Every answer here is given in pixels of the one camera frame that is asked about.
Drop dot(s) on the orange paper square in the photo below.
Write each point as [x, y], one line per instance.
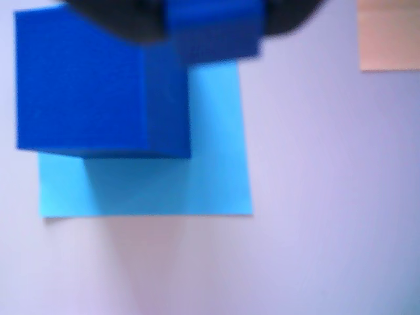
[390, 33]

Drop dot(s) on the light blue paper square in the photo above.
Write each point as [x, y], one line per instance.
[216, 147]

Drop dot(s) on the tiny blue cube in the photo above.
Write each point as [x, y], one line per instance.
[213, 33]

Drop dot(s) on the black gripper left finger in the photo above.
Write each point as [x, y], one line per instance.
[131, 19]

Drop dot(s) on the largest blue cube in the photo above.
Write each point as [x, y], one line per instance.
[82, 98]

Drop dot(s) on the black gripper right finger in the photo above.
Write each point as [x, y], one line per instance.
[288, 14]

